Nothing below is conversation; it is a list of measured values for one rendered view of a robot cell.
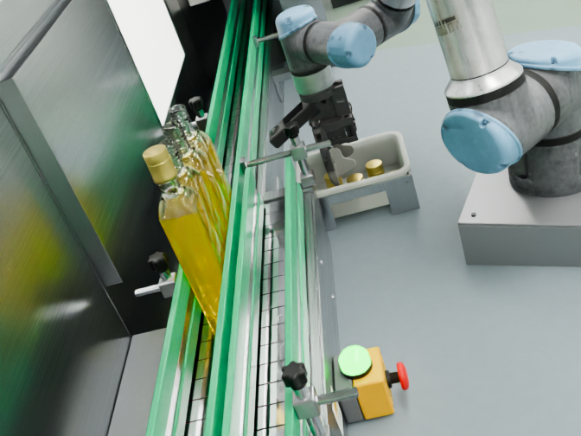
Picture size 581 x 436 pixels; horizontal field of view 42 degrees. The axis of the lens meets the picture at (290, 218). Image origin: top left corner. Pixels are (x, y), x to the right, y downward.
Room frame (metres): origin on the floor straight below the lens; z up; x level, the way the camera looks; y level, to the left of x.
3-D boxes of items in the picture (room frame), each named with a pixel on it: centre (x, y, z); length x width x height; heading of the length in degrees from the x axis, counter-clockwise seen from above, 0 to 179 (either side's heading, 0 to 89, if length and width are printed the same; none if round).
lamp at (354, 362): (0.78, -0.02, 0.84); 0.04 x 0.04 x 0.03
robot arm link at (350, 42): (1.25, -0.20, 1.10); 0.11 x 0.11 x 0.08; 32
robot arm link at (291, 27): (1.33, -0.13, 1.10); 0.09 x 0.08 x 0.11; 32
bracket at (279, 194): (1.21, -0.01, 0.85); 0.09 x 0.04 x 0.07; 79
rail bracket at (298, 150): (1.21, -0.03, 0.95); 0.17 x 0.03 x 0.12; 79
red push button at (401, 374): (0.77, -0.06, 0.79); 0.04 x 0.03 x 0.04; 169
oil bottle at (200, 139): (1.12, 0.11, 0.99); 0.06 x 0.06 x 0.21; 79
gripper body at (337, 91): (1.33, -0.14, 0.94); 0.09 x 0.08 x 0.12; 80
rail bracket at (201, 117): (1.48, 0.12, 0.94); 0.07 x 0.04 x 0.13; 79
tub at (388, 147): (1.31, -0.15, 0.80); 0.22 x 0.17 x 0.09; 79
